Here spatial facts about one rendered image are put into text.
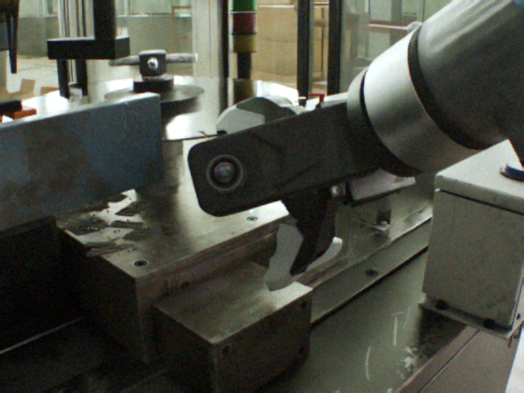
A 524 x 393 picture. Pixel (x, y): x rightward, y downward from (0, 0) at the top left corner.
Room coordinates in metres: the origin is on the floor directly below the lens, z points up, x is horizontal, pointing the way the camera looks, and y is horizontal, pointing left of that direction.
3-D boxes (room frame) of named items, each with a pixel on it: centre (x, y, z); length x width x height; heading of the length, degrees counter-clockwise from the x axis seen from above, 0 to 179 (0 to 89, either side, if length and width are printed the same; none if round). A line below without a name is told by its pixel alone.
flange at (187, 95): (0.60, 0.12, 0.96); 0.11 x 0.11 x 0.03
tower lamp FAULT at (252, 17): (0.89, 0.03, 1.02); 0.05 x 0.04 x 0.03; 46
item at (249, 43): (0.89, 0.03, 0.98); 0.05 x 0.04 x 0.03; 46
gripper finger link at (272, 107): (0.40, -0.01, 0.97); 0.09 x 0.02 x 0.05; 33
